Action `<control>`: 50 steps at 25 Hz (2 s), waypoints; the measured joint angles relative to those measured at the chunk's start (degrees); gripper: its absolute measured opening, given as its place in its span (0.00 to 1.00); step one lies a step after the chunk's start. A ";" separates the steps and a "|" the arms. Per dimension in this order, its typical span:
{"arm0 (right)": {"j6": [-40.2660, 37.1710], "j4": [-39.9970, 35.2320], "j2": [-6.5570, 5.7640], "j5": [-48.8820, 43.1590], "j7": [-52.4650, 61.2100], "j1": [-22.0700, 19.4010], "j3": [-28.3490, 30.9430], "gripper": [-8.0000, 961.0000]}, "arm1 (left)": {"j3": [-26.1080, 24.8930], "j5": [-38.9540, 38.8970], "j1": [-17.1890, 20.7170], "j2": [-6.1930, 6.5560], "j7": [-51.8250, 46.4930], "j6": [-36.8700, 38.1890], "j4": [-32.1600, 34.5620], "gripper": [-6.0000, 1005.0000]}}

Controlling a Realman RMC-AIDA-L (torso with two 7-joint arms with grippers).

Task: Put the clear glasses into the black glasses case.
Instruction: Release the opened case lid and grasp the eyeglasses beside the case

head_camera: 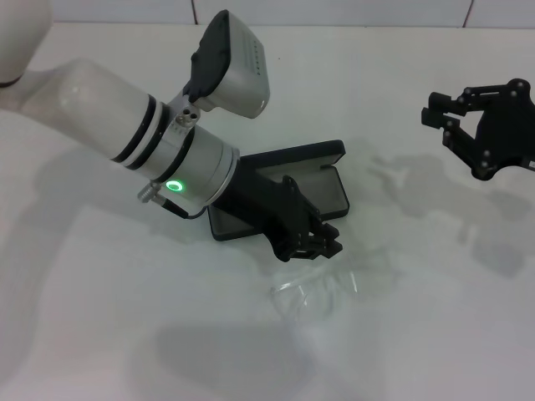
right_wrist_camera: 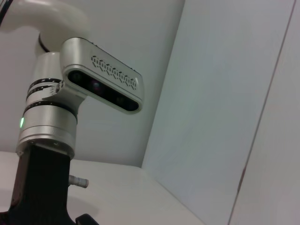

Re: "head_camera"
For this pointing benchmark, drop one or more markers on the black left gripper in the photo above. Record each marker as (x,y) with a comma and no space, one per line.
(267,209)

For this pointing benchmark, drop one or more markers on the black glasses case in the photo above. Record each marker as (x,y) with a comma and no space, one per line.
(326,184)

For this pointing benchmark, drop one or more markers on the silver left camera bracket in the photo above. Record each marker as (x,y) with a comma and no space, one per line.
(187,119)

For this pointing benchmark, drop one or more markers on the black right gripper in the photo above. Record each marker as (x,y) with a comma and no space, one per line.
(510,133)

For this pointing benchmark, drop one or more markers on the clear white frame glasses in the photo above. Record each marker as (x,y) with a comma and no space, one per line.
(288,292)

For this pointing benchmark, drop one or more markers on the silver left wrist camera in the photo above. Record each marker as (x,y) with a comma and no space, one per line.
(242,79)

